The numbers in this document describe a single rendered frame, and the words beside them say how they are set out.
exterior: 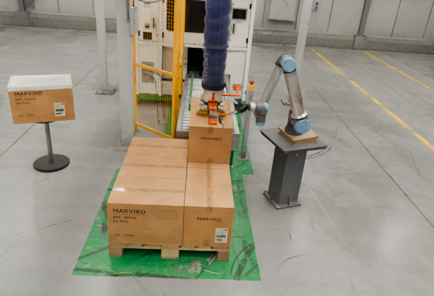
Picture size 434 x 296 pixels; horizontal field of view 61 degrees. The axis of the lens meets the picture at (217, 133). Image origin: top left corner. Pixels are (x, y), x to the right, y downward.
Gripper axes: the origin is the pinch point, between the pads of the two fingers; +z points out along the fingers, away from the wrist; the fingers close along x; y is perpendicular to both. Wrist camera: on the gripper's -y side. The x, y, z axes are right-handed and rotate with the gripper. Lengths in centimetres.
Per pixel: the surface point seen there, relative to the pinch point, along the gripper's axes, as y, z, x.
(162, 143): 36, 63, -57
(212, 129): -5.9, 13.3, -20.3
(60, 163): 71, 185, -106
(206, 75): 20.6, 20.3, 21.7
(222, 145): -3.9, 2.8, -36.6
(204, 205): -71, 19, -57
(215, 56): 17.1, 13.1, 40.9
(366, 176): 81, -186, -116
